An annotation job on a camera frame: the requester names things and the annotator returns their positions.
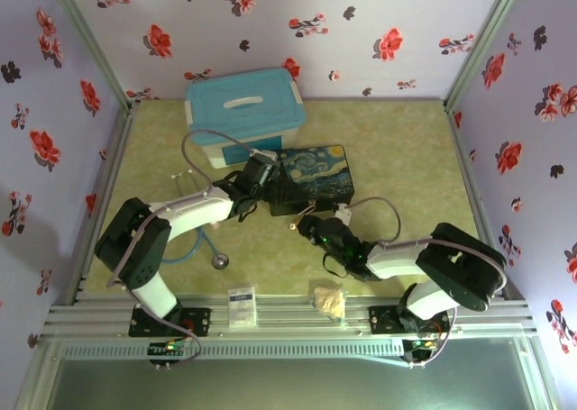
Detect brass padlock with long shackle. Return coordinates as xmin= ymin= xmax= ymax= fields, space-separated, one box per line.
xmin=288 ymin=201 xmax=317 ymax=232

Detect starry night printed tin box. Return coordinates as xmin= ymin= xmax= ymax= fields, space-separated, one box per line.
xmin=269 ymin=144 xmax=356 ymax=218

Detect clear bag with beige contents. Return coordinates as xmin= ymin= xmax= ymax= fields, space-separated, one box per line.
xmin=307 ymin=282 xmax=349 ymax=326

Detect blue stethoscope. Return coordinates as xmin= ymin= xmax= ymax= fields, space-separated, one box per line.
xmin=160 ymin=168 xmax=232 ymax=272

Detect blue lidded plastic storage box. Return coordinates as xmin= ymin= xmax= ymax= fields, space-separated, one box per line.
xmin=184 ymin=67 xmax=308 ymax=170

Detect small white packet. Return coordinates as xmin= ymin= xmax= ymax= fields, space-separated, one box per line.
xmin=226 ymin=285 xmax=259 ymax=329

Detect right green circuit board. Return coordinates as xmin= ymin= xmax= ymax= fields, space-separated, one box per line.
xmin=402 ymin=336 xmax=439 ymax=354

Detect green circuit board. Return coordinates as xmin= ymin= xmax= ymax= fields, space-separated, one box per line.
xmin=402 ymin=336 xmax=439 ymax=354
xmin=147 ymin=340 xmax=189 ymax=356

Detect left green circuit board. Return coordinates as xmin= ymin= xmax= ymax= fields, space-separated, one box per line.
xmin=147 ymin=340 xmax=189 ymax=356

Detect grey right arm cable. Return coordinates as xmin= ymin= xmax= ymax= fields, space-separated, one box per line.
xmin=345 ymin=196 xmax=508 ymax=369

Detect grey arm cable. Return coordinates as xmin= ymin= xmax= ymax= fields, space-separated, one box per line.
xmin=105 ymin=129 xmax=274 ymax=290
xmin=345 ymin=196 xmax=508 ymax=369

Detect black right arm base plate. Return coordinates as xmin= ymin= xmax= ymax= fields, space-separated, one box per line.
xmin=367 ymin=305 xmax=457 ymax=338

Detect grey left arm cable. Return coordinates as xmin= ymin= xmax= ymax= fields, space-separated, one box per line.
xmin=105 ymin=129 xmax=274 ymax=290

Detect aluminium front frame rail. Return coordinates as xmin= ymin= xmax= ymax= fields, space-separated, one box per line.
xmin=43 ymin=294 xmax=538 ymax=341

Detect grey slotted cable duct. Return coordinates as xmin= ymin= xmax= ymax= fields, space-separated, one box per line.
xmin=57 ymin=341 xmax=406 ymax=362

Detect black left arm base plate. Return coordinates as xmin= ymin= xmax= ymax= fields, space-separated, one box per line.
xmin=128 ymin=305 xmax=213 ymax=339

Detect aluminium left side rail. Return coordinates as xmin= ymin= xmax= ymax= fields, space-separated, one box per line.
xmin=71 ymin=105 xmax=138 ymax=306

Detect aluminium right side rail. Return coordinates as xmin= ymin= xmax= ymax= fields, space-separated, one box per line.
xmin=444 ymin=102 xmax=512 ymax=302

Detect aluminium left corner post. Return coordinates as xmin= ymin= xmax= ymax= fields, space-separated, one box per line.
xmin=43 ymin=0 xmax=138 ymax=112

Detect aluminium corner post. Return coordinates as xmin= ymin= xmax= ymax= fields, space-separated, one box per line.
xmin=443 ymin=0 xmax=529 ymax=112
xmin=43 ymin=0 xmax=138 ymax=112

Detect aluminium right corner post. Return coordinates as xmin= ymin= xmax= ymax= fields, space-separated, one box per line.
xmin=443 ymin=0 xmax=529 ymax=112

